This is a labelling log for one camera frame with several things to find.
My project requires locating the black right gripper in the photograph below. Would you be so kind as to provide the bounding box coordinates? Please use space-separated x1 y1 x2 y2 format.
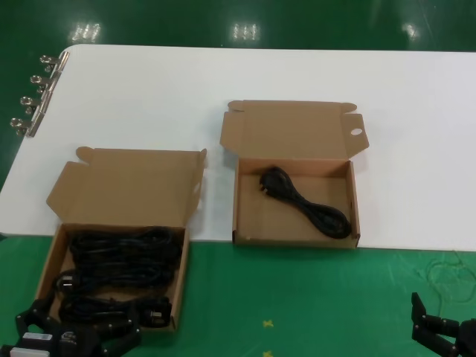
410 292 476 357

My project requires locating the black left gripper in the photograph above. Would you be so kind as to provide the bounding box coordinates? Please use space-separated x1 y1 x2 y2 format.
13 297 143 357

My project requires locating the black power cable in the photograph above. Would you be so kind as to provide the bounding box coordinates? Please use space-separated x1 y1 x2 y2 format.
54 225 185 290
258 166 353 239
58 295 174 330

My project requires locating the open brown cardboard box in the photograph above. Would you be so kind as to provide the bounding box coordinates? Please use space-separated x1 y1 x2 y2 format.
30 146 208 332
218 99 370 249

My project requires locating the green table cloth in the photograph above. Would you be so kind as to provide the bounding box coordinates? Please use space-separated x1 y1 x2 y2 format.
0 233 476 357

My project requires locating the silver metal binder clip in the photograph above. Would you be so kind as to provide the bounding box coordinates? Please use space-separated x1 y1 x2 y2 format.
9 116 42 139
29 72 62 94
39 51 71 74
19 94 53 115

